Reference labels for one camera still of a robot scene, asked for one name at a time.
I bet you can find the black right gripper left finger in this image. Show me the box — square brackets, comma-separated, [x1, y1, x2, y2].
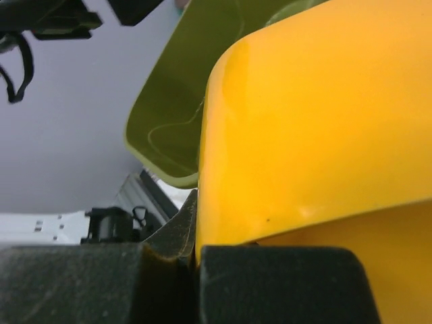
[1, 190, 197, 323]

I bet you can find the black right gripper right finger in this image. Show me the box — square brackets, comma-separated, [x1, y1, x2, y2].
[198, 246, 381, 323]

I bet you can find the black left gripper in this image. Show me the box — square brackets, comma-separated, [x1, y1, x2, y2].
[0, 0, 169, 104]

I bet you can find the olive green plastic tub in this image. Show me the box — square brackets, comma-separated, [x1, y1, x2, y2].
[124, 0, 320, 189]

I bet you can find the yellow plastic bin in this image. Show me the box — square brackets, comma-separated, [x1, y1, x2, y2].
[195, 1, 431, 323]

